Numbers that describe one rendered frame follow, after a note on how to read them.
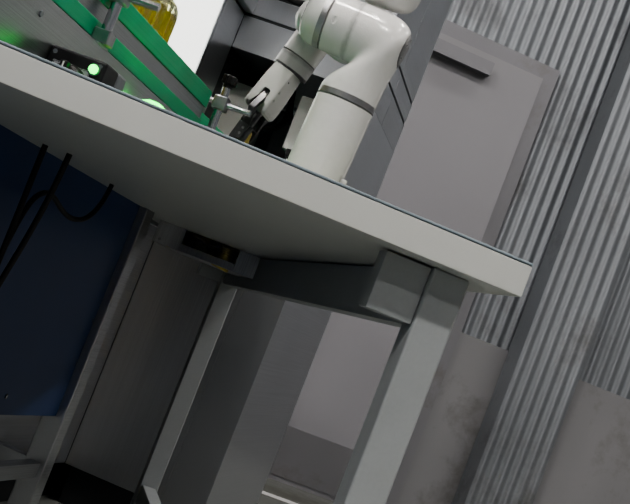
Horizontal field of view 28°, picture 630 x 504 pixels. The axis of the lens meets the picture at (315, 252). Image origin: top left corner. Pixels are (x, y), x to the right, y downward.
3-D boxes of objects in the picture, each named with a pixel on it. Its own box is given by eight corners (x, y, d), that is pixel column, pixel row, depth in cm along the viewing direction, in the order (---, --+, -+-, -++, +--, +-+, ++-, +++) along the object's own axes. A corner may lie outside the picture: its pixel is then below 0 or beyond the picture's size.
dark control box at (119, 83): (50, 119, 166) (74, 61, 166) (103, 139, 164) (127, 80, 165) (26, 104, 157) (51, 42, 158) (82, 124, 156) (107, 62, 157)
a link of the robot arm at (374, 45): (376, 112, 192) (418, 18, 192) (298, 79, 193) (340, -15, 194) (378, 123, 202) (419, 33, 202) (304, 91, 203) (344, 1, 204)
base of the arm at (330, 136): (351, 217, 205) (389, 131, 205) (364, 218, 192) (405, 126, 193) (264, 178, 202) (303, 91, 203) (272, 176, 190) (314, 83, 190)
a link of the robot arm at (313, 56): (354, 20, 233) (313, -12, 231) (320, 66, 232) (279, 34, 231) (344, 28, 247) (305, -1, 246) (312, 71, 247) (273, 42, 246)
